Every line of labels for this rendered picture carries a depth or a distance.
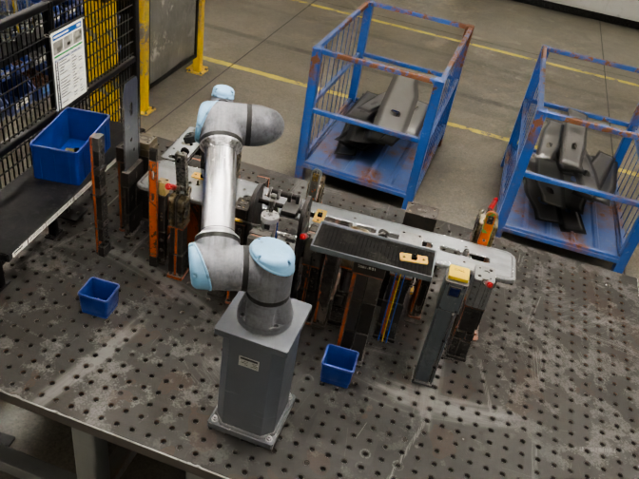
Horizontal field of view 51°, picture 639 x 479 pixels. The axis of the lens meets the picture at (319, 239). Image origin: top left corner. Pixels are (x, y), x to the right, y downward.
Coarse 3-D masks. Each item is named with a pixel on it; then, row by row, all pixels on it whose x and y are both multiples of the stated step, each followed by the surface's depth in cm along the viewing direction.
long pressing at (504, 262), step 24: (168, 168) 251; (192, 168) 254; (192, 192) 241; (240, 192) 245; (264, 192) 248; (336, 216) 242; (360, 216) 244; (432, 240) 238; (456, 240) 240; (456, 264) 228; (504, 264) 232
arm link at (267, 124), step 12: (252, 108) 182; (264, 108) 184; (252, 120) 180; (264, 120) 182; (276, 120) 185; (252, 132) 181; (264, 132) 182; (276, 132) 186; (252, 144) 185; (264, 144) 188
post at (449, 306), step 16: (448, 272) 201; (448, 288) 198; (464, 288) 197; (448, 304) 202; (432, 320) 214; (448, 320) 206; (432, 336) 211; (432, 352) 214; (416, 368) 224; (432, 368) 218; (432, 384) 222
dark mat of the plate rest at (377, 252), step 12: (324, 228) 206; (336, 228) 207; (324, 240) 201; (336, 240) 202; (348, 240) 203; (360, 240) 204; (372, 240) 205; (384, 240) 206; (348, 252) 198; (360, 252) 199; (372, 252) 200; (384, 252) 201; (396, 252) 202; (408, 252) 203; (420, 252) 203; (432, 252) 204; (396, 264) 197; (408, 264) 198; (420, 264) 198; (432, 264) 199
